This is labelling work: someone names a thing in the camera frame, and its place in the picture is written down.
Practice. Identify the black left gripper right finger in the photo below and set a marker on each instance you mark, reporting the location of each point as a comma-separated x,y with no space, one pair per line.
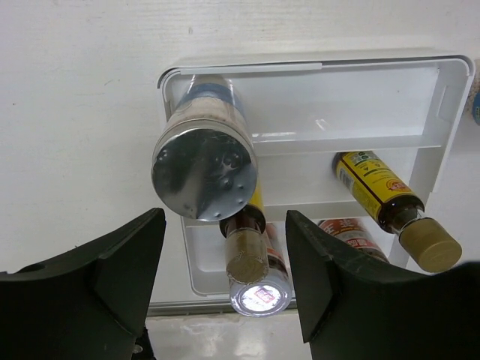
353,306

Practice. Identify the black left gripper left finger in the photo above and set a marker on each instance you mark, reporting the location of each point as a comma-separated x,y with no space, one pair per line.
88,303

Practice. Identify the red-logo-lid spice jar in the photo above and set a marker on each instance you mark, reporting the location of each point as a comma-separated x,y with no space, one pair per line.
352,231

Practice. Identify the yellow-label small bottle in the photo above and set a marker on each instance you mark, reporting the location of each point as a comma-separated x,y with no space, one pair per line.
396,209
245,248

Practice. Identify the blue-label salt shaker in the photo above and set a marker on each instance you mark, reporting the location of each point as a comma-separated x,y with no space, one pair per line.
473,99
204,166

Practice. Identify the silver-lid spice jar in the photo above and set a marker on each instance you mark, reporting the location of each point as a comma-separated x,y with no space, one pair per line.
274,292

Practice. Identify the white divided plastic tray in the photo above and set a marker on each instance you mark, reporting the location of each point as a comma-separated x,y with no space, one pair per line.
405,107

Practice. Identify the aluminium table frame rail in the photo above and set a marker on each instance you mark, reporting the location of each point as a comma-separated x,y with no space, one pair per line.
189,308

